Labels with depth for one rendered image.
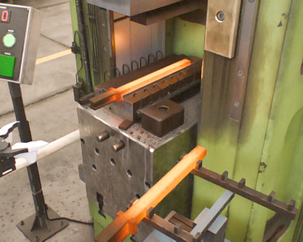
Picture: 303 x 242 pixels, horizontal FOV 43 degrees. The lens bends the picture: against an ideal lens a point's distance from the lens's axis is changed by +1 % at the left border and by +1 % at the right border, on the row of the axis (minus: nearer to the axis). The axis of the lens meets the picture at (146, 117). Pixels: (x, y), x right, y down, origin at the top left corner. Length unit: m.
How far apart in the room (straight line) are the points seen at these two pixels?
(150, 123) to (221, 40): 0.34
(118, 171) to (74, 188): 1.09
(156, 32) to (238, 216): 0.78
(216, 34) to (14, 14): 0.79
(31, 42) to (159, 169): 0.68
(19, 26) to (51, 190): 1.20
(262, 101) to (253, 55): 0.13
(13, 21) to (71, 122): 1.60
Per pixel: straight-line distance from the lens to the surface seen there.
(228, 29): 1.05
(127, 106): 1.25
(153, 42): 1.61
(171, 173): 0.96
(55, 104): 3.29
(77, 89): 1.69
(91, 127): 1.36
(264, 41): 1.03
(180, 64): 1.45
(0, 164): 1.08
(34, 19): 1.53
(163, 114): 1.19
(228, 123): 1.18
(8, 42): 1.53
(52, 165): 2.62
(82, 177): 1.95
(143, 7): 1.14
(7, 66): 1.52
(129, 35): 1.50
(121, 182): 1.36
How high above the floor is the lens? 1.60
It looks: 32 degrees down
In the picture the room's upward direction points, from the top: straight up
